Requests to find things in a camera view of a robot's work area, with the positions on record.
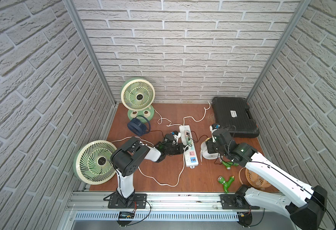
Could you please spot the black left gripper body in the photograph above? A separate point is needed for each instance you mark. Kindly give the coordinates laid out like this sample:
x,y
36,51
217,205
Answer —
x,y
173,143

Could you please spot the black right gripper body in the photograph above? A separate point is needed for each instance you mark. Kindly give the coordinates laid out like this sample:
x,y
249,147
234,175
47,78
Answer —
x,y
212,148

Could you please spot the white power strip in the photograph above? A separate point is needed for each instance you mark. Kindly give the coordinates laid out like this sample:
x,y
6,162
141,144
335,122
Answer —
x,y
190,155

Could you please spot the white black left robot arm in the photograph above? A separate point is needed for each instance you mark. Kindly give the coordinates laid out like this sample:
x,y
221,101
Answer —
x,y
126,160

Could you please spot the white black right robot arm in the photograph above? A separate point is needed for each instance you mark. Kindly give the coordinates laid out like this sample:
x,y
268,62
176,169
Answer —
x,y
304,204

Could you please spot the white small desk fan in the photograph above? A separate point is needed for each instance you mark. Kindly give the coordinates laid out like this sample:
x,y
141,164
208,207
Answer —
x,y
208,150

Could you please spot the navy blue small desk fan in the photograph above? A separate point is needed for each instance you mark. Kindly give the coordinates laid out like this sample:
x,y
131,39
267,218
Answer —
x,y
137,127

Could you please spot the orange small desk fan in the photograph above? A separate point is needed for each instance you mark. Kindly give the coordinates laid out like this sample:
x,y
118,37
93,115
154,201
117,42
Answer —
x,y
255,180

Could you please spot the large green cream fan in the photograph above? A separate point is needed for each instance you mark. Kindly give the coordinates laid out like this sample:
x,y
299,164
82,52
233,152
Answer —
x,y
92,164

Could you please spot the black tool case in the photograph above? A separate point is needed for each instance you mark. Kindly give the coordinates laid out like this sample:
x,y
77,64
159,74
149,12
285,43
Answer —
x,y
234,114

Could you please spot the green toy drill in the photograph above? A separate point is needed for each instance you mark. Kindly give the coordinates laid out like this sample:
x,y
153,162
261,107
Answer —
x,y
226,184

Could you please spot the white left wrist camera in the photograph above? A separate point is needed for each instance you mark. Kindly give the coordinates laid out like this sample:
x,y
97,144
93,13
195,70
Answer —
x,y
176,135

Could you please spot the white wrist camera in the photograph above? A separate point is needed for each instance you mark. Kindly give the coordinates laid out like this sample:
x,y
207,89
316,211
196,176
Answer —
x,y
176,135
214,127

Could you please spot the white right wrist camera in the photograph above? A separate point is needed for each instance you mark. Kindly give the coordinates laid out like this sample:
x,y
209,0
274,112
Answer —
x,y
214,127

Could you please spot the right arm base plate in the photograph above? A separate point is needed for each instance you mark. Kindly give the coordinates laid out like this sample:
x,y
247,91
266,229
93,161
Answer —
x,y
235,202

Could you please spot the green cream fan at wall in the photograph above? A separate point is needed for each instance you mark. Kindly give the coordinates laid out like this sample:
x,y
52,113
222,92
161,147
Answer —
x,y
137,95

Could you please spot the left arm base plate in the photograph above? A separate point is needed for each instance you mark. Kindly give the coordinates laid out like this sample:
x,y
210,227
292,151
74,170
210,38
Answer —
x,y
134,201

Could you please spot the aluminium front rail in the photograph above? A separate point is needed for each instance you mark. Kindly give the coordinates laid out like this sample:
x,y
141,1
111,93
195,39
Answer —
x,y
179,201

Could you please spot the aluminium corner post right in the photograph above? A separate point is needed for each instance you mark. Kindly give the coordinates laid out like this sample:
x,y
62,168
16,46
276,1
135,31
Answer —
x,y
301,8

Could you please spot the aluminium corner post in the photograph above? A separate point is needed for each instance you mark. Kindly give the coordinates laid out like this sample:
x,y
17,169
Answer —
x,y
301,8
71,8

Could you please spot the aluminium corner post left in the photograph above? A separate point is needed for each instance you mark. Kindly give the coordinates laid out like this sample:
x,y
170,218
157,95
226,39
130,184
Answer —
x,y
71,8

